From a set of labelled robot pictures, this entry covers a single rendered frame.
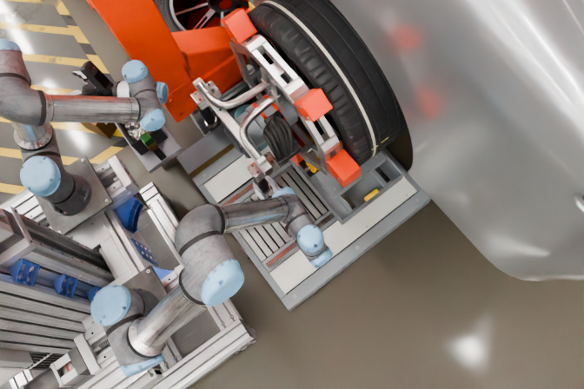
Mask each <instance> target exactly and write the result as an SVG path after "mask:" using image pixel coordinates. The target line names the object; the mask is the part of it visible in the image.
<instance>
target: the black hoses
mask: <svg viewBox="0 0 584 389"><path fill-rule="evenodd" d="M264 121H265V123H266V124H267V125H266V126H265V128H264V130H263V132H262V135H263V137H264V139H265V140H266V142H267V144H268V145H269V147H270V149H271V151H272V153H273V155H274V157H275V158H274V161H275V162H276V164H277V165H278V166H279V167H280V166H281V165H282V164H283V163H285V162H287V161H288V160H289V159H291V158H292V157H293V156H295V155H296V154H298V153H299V152H300V151H302V148H301V147H300V146H299V145H298V143H297V142H295V143H294V138H293V133H292V129H291V127H290V125H289V123H288V122H286V121H285V120H284V119H283V115H282V114H281V112H280V111H279V110H277V111H276V112H275V113H274V114H272V115H270V116H269V117H268V118H266V119H265V120H264ZM270 130H271V131H270ZM272 133H273V134H274V135H273V134H272ZM275 139H276V140H275Z"/></svg>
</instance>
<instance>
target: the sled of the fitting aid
mask: <svg viewBox="0 0 584 389"><path fill-rule="evenodd" d="M380 152H381V153H382V154H383V155H384V156H385V162H384V163H383V164H381V165H380V166H379V167H377V168H376V169H374V170H373V171H372V172H371V173H369V174H368V175H366V176H365V177H364V178H362V179H361V180H360V181H358V182H357V183H356V184H355V185H354V186H353V187H351V188H350V189H348V190H347V191H346V192H344V193H343V194H342V195H340V196H339V197H338V198H336V199H335V200H333V199H332V198H331V197H330V195H329V194H328V193H327V192H326V190H325V189H324V188H323V187H322V185H321V184H320V183H319V182H318V181H317V179H316V178H315V177H314V176H311V177H309V176H308V175H307V173H305V172H304V170H303V169H302V167H301V166H299V167H298V166H297V165H296V164H295V163H294V162H293V160H292V159H289V162H290V163H291V164H292V165H293V167H294V168H295V169H296V170H297V172H298V173H299V174H300V175H301V177H302V178H303V179H304V180H305V182H307V183H308V185H309V186H310V187H311V188H312V189H313V190H314V192H315V193H316V194H317V195H318V197H319V198H320V199H321V200H322V202H323V203H324V204H325V205H326V207H327V208H328V209H329V210H330V212H331V213H332V214H333V215H334V216H335V218H336V219H337V220H338V221H339V222H340V223H341V224H342V225H343V224H345V223H346V222H347V221H349V220H350V219H351V218H353V217H354V216H355V215H356V214H358V213H359V212H361V211H362V210H363V209H364V208H365V207H366V206H368V205H369V204H370V203H372V202H373V201H374V200H376V199H377V198H378V197H380V196H381V195H383V194H384V193H385V192H386V191H388V190H389V189H390V188H392V187H393V186H394V185H395V184H396V183H397V182H399V181H400V180H401V179H402V177H403V172H402V171H401V170H400V169H399V168H398V167H397V166H396V165H395V163H394V162H393V161H392V160H391V159H390V158H389V157H388V156H387V155H386V153H385V152H384V151H383V150H381V151H380Z"/></svg>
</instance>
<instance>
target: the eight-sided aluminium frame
mask: <svg viewBox="0 0 584 389"><path fill-rule="evenodd" d="M229 44H230V48H231V49H232V51H233V53H234V56H235V58H236V62H237V64H238V67H239V69H240V73H241V75H242V77H243V79H244V81H245V82H246V83H247V84H248V85H249V87H250V88H251V89H253V88H254V87H255V86H256V85H255V83H254V81H255V80H256V79H257V80H258V82H259V83H261V78H262V73H261V71H260V70H259V68H258V66H257V63H258V64H259V65H260V67H261V68H262V69H263V70H264V71H265V72H266V74H267V75H268V76H269V77H270V78H271V79H272V80H273V81H274V83H275V84H276V85H277V86H278V88H279V89H280V90H281V91H282V93H283V94H284V95H285V96H286V98H287V99H288V100H289V102H290V103H291V105H292V106H293V107H294V109H295V111H296V113H297V114H298V115H299V117H300V118H301V120H302V122H303V124H304V125H305V127H306V129H307V130H308V132H309V133H310V135H311V136H312V138H313V139H314V141H315V144H314V143H313V142H312V141H311V140H310V139H309V138H308V137H307V136H306V135H305V134H304V133H303V132H302V131H301V129H300V128H299V127H298V126H297V125H296V124H295V123H294V124H292V125H291V126H290V127H291V128H292V129H293V130H294V132H295V133H296V134H297V135H298V136H299V138H300V139H301V140H302V141H303V142H304V144H305V146H303V147H302V146H301V145H300V144H299V143H298V142H297V140H296V139H295V138H294V137H293V138H294V143H295V142H297V143H298V145H299V146H300V147H301V148H302V151H300V152H299V155H300V157H301V158H302V159H303V160H304V161H305V162H306V163H309V164H311V165H312V166H314V167H315V168H317V169H318V170H320V171H321V172H323V173H324V175H327V176H330V175H331V174H330V172H329V171H328V168H327V161H328V160H329V159H330V158H332V157H333V156H334V155H336V154H337V153H339V152H340V145H341V144H340V142H339V140H338V138H337V135H336V133H335V132H334V131H333V130H332V128H331V127H330V126H329V123H328V122H327V120H326V118H325V117H324V115H323V116H322V117H320V118H319V119H318V120H317V121H318V123H319V125H320V126H321V128H322V130H323V132H324V134H323V135H320V134H319V132H318V131H317V129H316V127H315V125H314V123H312V122H308V121H305V120H304V119H303V118H302V115H301V114H300V112H299V111H298V109H297V108H296V107H295V105H294V102H295V101H296V100H298V99H299V98H301V97H302V96H304V95H305V94H306V93H308V92H309V91H310V90H309V88H308V87H307V85H306V84H305V83H304V81H303V80H302V79H301V78H300V77H299V76H298V75H297V74H296V73H295V72H294V71H293V70H292V69H291V68H290V67H289V66H288V65H287V64H286V63H285V62H284V60H283V59H282V58H281V57H280V56H279V55H278V54H277V53H276V51H275V50H274V49H273V48H272V47H271V46H270V45H269V42H268V41H267V40H266V39H265V38H264V37H262V36H261V35H260V34H259V35H253V36H251V37H250V38H248V39H247V40H245V41H244V42H243V43H241V44H239V43H234V42H233V40H231V41H230V42H229ZM264 53H266V54H267V55H268V56H269V58H270V59H271V60H272V61H273V62H274V63H276V64H277V65H278V67H279V68H280V69H281V70H282V71H283V72H284V75H285V76H286V77H287V78H288V79H289V80H290V81H291V82H290V83H289V84H287V83H285V82H284V80H283V79H282V78H281V77H280V76H279V75H278V74H277V72H276V71H275V70H274V69H273V68H272V67H271V65H270V64H269V63H268V62H267V61H266V60H265V59H264V57H263V56H262V55H263V54H264ZM242 54H244V55H246V57H247V60H248V63H249V64H248V65H246V63H245V61H244V58H243V55H242ZM316 157H319V158H320V160H318V159H316Z"/></svg>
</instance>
